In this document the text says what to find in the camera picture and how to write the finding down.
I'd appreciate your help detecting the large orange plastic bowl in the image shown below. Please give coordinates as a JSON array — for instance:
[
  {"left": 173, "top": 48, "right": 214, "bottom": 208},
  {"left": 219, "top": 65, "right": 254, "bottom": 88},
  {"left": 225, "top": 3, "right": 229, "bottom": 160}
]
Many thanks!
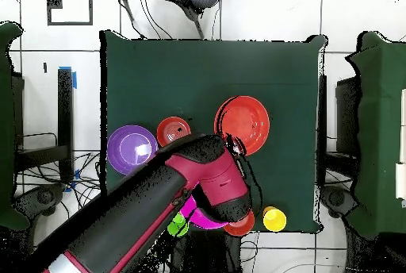
[{"left": 213, "top": 95, "right": 271, "bottom": 157}]

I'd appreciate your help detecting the large pink plastic bowl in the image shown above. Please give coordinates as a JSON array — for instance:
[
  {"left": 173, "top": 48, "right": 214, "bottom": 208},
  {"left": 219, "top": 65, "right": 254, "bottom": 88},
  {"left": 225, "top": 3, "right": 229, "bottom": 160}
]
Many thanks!
[{"left": 178, "top": 194, "right": 230, "bottom": 230}]

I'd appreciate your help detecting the green plastic cup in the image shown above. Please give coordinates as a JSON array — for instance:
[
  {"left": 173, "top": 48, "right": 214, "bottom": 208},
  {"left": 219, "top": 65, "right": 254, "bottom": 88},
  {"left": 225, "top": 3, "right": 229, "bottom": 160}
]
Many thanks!
[{"left": 167, "top": 212, "right": 190, "bottom": 238}]

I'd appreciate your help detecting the small orange plastic bowl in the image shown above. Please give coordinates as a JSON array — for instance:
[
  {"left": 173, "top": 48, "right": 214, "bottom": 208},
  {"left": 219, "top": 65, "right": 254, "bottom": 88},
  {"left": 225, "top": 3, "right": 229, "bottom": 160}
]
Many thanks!
[
  {"left": 155, "top": 116, "right": 192, "bottom": 148},
  {"left": 223, "top": 209, "right": 256, "bottom": 237}
]

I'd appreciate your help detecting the dark green tablecloth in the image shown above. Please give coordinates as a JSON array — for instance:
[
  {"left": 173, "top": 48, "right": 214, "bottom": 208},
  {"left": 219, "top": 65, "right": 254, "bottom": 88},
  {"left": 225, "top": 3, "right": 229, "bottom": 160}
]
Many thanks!
[
  {"left": 344, "top": 30, "right": 406, "bottom": 240},
  {"left": 0, "top": 21, "right": 30, "bottom": 231},
  {"left": 99, "top": 29, "right": 329, "bottom": 234}
]

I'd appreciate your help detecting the purple plastic bowl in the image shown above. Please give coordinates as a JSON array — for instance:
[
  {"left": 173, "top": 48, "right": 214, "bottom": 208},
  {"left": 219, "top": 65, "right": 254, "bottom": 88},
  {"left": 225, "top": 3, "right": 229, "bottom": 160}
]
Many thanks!
[{"left": 106, "top": 124, "right": 159, "bottom": 176}]

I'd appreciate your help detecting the yellow plastic cup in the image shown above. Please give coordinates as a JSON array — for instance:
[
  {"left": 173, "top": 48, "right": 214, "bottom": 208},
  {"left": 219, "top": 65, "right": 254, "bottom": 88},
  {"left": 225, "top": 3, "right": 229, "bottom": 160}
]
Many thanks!
[{"left": 262, "top": 207, "right": 288, "bottom": 233}]

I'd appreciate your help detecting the blue tape strip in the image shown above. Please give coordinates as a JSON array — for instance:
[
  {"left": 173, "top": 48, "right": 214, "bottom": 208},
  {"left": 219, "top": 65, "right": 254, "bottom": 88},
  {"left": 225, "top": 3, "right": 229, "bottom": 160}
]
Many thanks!
[{"left": 59, "top": 65, "right": 78, "bottom": 90}]

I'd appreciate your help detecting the black stand base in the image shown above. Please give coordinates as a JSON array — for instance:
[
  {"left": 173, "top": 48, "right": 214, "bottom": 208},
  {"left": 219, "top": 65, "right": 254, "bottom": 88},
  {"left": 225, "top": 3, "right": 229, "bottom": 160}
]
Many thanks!
[
  {"left": 13, "top": 183, "right": 66, "bottom": 218},
  {"left": 319, "top": 186, "right": 360, "bottom": 220}
]

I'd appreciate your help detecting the tangle of black cables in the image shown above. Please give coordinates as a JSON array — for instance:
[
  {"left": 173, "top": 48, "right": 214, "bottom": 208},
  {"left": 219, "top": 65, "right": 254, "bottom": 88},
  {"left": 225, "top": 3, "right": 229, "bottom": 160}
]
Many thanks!
[{"left": 18, "top": 150, "right": 104, "bottom": 220}]

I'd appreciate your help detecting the black metal frame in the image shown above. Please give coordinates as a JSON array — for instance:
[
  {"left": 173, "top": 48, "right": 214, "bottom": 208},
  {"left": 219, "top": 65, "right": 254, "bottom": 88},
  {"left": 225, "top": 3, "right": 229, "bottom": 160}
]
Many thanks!
[{"left": 13, "top": 67, "right": 75, "bottom": 183}]

